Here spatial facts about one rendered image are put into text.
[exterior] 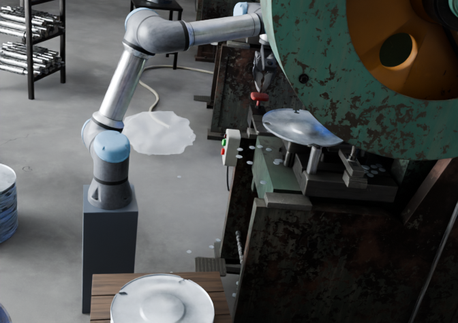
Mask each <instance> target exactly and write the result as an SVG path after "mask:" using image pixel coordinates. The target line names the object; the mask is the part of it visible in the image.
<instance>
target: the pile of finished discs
mask: <svg viewBox="0 0 458 323"><path fill-rule="evenodd" d="M110 314H111V320H110V322H111V323H213V321H214V316H215V314H214V306H213V303H212V300H211V298H210V297H209V295H208V294H207V293H206V292H205V291H204V290H203V289H202V288H201V287H200V286H199V285H198V284H197V283H194V282H193V281H191V280H189V279H188V280H186V279H182V278H181V277H180V276H177V275H171V274H152V275H145V276H142V277H139V278H136V279H134V280H132V281H130V282H128V283H127V284H125V285H124V286H123V287H122V288H121V290H120V291H119V293H118V294H116V295H115V296H114V298H113V300H112V305H111V310H110Z"/></svg>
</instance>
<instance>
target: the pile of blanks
mask: <svg viewBox="0 0 458 323"><path fill-rule="evenodd" d="M13 183H14V184H13V186H11V187H10V188H9V189H8V190H6V191H4V192H2V193H0V243H2V242H4V241H6V240H7V239H9V238H10V237H11V236H12V235H13V234H14V233H15V232H16V229H17V228H18V201H17V191H16V182H13Z"/></svg>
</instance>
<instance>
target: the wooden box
mask: <svg viewBox="0 0 458 323"><path fill-rule="evenodd" d="M152 274H171V275H177V276H180V277H181V278H182V279H186V280H188V279H189V280H191V281H193V282H194V283H197V284H198V285H199V286H200V287H201V288H202V289H203V290H204V291H205V292H206V293H207V294H208V295H209V297H210V298H211V300H212V303H213V306H214V314H215V316H214V321H213V323H232V318H231V315H230V311H229V308H228V303H227V300H226V295H225V292H224V288H223V285H222V280H221V277H220V274H219V271H211V272H181V273H121V274H93V279H92V292H91V315H90V323H111V322H110V320H111V314H110V310H111V305H112V300H113V298H114V297H115V295H116V294H118V293H119V291H120V290H121V288H122V287H123V286H124V285H125V284H127V283H128V282H130V281H132V280H134V279H136V278H139V277H142V276H145V275H152Z"/></svg>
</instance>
